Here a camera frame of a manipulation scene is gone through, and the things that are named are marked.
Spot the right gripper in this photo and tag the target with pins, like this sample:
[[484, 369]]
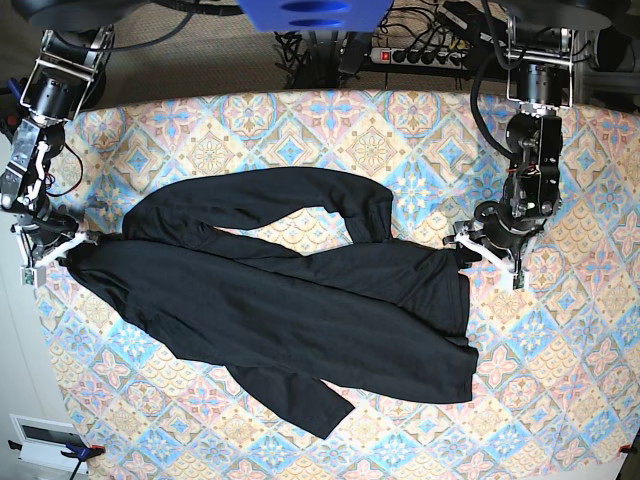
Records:
[[46, 239]]

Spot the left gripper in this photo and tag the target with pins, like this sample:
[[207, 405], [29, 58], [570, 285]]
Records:
[[503, 231]]

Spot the black t-shirt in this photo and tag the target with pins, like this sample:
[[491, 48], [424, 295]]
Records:
[[292, 280]]

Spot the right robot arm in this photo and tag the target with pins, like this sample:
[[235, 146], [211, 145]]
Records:
[[69, 73]]

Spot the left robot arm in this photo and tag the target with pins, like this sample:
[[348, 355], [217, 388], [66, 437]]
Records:
[[538, 62]]

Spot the patterned tablecloth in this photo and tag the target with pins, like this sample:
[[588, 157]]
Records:
[[557, 387]]

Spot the white power strip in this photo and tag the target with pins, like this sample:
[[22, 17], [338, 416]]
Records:
[[416, 57]]

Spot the blue clamp bottom left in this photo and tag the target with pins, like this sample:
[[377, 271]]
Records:
[[75, 451]]

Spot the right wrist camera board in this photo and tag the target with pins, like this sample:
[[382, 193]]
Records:
[[33, 276]]

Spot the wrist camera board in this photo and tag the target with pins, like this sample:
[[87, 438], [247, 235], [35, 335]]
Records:
[[520, 281], [33, 276]]

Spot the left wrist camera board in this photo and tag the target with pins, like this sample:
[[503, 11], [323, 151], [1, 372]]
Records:
[[520, 281]]

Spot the white wall vent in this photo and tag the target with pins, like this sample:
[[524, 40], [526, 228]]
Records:
[[43, 441]]

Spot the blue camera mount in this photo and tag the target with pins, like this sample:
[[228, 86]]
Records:
[[315, 15]]

